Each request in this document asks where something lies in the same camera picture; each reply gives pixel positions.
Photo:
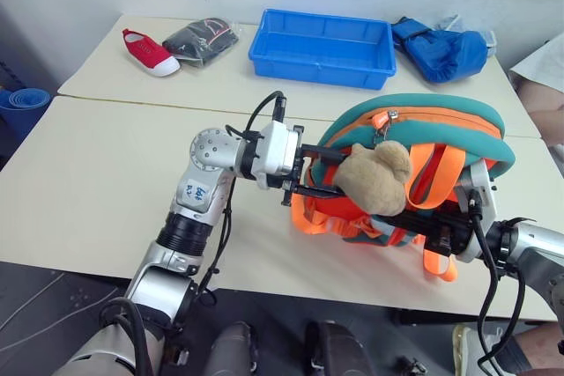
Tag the red canvas shoe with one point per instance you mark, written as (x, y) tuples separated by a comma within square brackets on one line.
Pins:
[(150, 54)]

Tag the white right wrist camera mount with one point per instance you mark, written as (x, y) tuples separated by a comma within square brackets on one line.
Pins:
[(480, 182)]

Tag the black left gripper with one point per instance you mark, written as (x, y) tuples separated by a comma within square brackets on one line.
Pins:
[(299, 171)]

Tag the black garment in plastic bag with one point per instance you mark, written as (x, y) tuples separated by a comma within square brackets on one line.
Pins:
[(198, 39)]

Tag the orange and teal backpack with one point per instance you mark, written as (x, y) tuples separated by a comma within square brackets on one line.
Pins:
[(440, 116)]

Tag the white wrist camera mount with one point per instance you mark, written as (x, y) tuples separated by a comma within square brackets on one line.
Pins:
[(275, 151), (480, 182)]

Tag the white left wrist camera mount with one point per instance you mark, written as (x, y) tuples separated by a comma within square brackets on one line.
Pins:
[(275, 151)]

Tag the white sneaker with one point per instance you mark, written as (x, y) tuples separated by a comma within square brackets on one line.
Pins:
[(467, 349)]

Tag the person's lower leg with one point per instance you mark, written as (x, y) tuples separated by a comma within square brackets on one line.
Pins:
[(539, 345)]

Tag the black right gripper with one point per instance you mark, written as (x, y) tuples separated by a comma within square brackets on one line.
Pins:
[(451, 235)]

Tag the blue plastic bin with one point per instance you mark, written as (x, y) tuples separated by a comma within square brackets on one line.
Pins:
[(321, 52)]

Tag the tan plush toy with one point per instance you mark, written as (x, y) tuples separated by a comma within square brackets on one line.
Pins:
[(374, 178)]

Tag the seated person's bare leg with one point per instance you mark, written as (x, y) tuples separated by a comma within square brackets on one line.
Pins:
[(544, 103)]

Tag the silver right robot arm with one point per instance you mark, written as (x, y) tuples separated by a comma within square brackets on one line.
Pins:
[(537, 244)]

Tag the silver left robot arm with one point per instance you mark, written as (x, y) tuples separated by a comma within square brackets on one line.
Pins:
[(205, 151)]

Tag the person's white garment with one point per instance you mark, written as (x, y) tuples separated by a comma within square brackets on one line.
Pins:
[(542, 63)]

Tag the blue fabric bundle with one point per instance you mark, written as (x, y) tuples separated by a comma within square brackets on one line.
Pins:
[(440, 52)]

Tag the blue rolled foam mat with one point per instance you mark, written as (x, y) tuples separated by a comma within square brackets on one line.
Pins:
[(22, 105)]

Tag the black table frame bar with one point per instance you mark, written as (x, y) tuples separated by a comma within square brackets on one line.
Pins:
[(440, 318)]

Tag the dark rounded shape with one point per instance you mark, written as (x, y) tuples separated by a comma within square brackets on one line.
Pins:
[(337, 349), (231, 349)]

